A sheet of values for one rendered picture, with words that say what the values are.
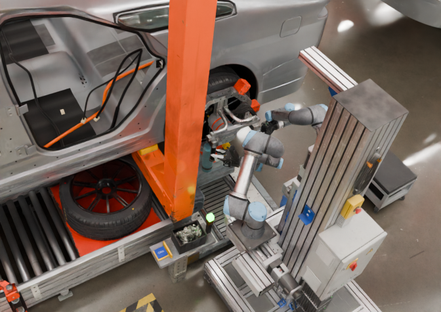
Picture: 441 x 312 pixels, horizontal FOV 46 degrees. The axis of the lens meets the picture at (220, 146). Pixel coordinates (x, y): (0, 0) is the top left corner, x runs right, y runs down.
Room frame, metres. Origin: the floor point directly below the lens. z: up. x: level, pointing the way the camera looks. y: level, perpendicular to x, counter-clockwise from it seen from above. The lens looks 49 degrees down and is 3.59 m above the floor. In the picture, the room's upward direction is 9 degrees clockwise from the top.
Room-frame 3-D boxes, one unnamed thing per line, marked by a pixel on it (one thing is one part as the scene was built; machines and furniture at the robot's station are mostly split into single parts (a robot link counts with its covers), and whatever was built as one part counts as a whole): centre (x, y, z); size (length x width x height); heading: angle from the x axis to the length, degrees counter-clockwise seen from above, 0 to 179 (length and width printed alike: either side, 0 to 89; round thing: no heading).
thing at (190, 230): (1.81, 0.12, 0.51); 0.20 x 0.14 x 0.13; 126
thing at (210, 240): (1.79, 0.15, 0.44); 0.43 x 0.17 x 0.03; 128
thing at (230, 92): (2.61, 0.05, 0.85); 0.54 x 0.07 x 0.54; 128
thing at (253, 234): (1.76, -0.28, 0.87); 0.15 x 0.15 x 0.10
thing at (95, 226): (2.14, 0.77, 0.39); 0.66 x 0.66 x 0.24
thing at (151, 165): (2.27, 0.43, 0.69); 0.52 x 0.17 x 0.35; 38
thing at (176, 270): (1.77, 0.17, 0.21); 0.10 x 0.10 x 0.42; 38
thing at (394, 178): (2.87, -1.40, 0.17); 0.43 x 0.36 x 0.34; 40
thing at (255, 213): (1.76, -0.27, 0.98); 0.13 x 0.12 x 0.14; 78
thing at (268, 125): (2.62, -0.33, 0.86); 0.12 x 0.08 x 0.09; 129
